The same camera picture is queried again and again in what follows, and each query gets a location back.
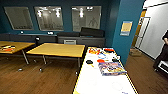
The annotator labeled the wooden door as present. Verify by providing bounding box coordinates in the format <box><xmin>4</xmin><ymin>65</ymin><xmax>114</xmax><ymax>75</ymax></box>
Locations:
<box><xmin>131</xmin><ymin>10</ymin><xmax>148</xmax><ymax>49</ymax></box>

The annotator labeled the dark grey sofa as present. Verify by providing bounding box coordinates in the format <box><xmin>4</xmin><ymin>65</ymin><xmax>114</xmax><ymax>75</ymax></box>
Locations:
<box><xmin>57</xmin><ymin>27</ymin><xmax>107</xmax><ymax>48</ymax></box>

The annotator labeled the white rectangular panel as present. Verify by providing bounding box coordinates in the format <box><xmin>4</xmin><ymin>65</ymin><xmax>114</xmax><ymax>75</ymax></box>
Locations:
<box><xmin>63</xmin><ymin>39</ymin><xmax>78</xmax><ymax>45</ymax></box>

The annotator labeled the interior wall window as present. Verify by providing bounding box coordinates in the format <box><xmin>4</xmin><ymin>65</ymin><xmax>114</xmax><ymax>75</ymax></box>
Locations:
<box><xmin>71</xmin><ymin>5</ymin><xmax>102</xmax><ymax>33</ymax></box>
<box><xmin>34</xmin><ymin>5</ymin><xmax>64</xmax><ymax>32</ymax></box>
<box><xmin>3</xmin><ymin>6</ymin><xmax>34</xmax><ymax>31</ymax></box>

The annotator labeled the yellow rectangular table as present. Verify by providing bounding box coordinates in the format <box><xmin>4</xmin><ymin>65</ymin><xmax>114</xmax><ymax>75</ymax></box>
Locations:
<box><xmin>25</xmin><ymin>43</ymin><xmax>86</xmax><ymax>73</ymax></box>
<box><xmin>0</xmin><ymin>41</ymin><xmax>36</xmax><ymax>65</ymax></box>

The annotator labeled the small black bowl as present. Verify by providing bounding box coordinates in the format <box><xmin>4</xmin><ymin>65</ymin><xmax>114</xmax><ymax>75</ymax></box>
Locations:
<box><xmin>85</xmin><ymin>59</ymin><xmax>94</xmax><ymax>65</ymax></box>

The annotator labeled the small colourful item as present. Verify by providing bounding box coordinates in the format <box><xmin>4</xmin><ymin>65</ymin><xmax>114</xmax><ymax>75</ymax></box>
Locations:
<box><xmin>0</xmin><ymin>45</ymin><xmax>16</xmax><ymax>53</ymax></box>

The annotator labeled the small red disc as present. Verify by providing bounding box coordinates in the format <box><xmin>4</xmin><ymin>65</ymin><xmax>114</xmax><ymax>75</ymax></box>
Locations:
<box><xmin>96</xmin><ymin>58</ymin><xmax>106</xmax><ymax>64</ymax></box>

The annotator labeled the yellow wall notice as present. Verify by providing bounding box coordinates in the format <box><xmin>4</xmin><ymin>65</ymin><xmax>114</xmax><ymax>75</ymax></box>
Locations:
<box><xmin>120</xmin><ymin>20</ymin><xmax>133</xmax><ymax>37</ymax></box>

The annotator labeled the brown cardboard box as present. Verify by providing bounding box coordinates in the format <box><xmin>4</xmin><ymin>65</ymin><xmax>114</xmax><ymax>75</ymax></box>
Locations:
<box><xmin>129</xmin><ymin>48</ymin><xmax>143</xmax><ymax>58</ymax></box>

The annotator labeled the colourful board game box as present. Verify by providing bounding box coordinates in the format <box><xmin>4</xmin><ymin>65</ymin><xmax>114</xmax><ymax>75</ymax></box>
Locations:
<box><xmin>98</xmin><ymin>62</ymin><xmax>128</xmax><ymax>77</ymax></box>

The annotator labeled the white table with items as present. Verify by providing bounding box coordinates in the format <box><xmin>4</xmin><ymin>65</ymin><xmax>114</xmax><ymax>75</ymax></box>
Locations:
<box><xmin>72</xmin><ymin>46</ymin><xmax>139</xmax><ymax>94</ymax></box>

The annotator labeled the white wall socket strip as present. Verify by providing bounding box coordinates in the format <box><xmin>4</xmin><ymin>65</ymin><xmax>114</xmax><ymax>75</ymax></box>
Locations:
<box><xmin>46</xmin><ymin>31</ymin><xmax>54</xmax><ymax>36</ymax></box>

